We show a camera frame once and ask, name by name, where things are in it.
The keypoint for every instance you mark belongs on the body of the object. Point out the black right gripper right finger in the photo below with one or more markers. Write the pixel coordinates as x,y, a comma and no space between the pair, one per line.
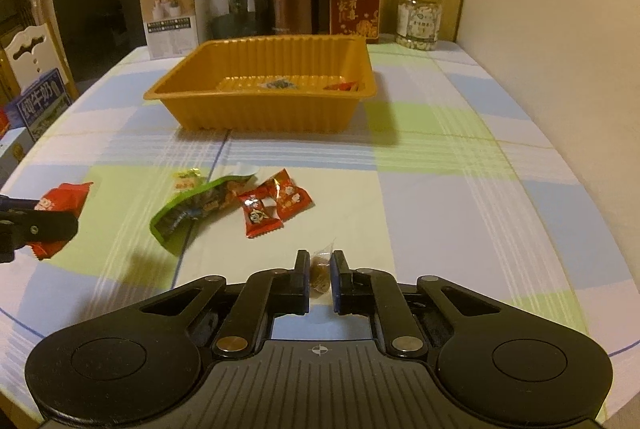
377,295

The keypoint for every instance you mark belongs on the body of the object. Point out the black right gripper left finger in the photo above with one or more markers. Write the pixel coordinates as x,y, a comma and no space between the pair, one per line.
248,309

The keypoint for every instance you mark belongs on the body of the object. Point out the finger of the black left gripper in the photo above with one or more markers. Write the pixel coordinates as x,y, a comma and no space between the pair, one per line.
22,223

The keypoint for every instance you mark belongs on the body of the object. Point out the small brown clear-wrapped candy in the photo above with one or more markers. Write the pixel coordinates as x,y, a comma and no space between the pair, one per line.
319,271

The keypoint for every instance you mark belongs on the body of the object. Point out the red double-happiness candy pack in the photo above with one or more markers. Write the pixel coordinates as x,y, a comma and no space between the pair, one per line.
67,197

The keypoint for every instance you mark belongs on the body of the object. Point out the red candy with cartoon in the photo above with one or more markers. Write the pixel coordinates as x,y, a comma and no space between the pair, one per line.
258,219

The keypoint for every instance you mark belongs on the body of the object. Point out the small red candy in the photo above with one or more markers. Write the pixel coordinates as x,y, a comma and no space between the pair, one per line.
290,198

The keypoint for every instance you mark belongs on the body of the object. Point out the green white snack bag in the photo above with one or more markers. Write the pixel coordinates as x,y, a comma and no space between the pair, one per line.
176,223

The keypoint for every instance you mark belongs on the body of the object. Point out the yellow green candy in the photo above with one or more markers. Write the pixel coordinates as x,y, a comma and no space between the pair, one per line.
187,180

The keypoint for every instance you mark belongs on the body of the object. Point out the large red snack pack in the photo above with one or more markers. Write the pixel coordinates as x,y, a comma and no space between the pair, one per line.
342,86

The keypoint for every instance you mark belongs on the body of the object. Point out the clear snack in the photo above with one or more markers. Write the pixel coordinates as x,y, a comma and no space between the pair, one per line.
280,83

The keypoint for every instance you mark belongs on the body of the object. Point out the white blue box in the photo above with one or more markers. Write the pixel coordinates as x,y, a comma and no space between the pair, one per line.
14,146

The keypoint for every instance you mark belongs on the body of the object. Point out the red box on floor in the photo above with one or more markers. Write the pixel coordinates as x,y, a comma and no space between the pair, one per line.
5,124

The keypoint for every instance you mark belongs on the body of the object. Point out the blue milk carton box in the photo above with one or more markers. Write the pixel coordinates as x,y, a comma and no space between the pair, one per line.
42,103

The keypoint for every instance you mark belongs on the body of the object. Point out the checkered tablecloth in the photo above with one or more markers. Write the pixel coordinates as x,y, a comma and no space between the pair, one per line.
440,173

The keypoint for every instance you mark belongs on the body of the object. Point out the white chair back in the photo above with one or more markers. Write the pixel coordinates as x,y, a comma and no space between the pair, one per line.
33,53

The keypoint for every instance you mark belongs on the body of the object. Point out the orange plastic tray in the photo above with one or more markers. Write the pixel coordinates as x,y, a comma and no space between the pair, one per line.
215,87

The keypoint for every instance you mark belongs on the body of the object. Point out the black chair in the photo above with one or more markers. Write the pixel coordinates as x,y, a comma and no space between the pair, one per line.
97,34

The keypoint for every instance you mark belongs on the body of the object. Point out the white humidifier box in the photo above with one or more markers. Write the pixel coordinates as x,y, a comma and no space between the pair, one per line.
174,27

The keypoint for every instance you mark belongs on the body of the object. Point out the green glass jar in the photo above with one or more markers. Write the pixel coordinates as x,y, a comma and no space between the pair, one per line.
237,18

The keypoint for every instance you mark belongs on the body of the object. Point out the clear jar with pills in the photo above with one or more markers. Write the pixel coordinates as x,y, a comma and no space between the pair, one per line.
418,23

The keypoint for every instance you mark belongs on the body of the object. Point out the red gift box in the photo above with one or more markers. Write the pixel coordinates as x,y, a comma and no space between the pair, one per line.
356,17

